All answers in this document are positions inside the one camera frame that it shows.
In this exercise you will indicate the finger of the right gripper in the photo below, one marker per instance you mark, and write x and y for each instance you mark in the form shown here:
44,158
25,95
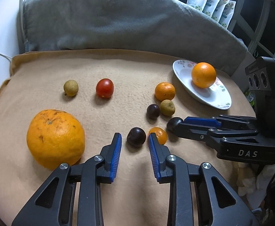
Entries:
198,134
205,121

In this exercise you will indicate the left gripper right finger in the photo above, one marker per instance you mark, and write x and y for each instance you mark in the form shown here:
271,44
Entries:
217,201

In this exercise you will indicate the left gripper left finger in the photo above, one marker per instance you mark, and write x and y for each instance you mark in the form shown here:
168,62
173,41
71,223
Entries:
53,202

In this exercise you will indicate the dark plum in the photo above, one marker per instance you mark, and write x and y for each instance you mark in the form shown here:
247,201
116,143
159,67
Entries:
153,111
136,137
173,123

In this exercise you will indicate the brown longan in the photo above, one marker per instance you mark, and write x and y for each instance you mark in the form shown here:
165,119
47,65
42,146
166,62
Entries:
167,107
71,88

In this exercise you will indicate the large spotted orange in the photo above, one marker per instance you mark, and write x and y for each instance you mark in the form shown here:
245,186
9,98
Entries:
55,137

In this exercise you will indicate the red tomato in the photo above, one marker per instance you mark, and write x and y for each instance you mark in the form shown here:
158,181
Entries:
105,88

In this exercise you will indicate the floral white plate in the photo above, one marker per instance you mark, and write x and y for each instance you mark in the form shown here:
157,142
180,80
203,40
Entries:
216,95

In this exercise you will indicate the small orange kumquat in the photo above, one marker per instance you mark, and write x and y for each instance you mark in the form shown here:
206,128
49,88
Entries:
160,133

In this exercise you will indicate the smooth orange on plate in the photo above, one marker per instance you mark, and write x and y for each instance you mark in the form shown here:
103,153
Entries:
203,75

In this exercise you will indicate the small mandarin orange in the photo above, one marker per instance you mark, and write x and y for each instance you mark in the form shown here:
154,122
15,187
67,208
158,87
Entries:
164,90

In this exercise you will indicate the beige blanket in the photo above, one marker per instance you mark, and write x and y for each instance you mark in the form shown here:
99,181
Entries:
134,198

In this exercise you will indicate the grey cushion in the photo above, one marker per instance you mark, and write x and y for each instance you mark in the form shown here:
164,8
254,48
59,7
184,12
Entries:
162,26

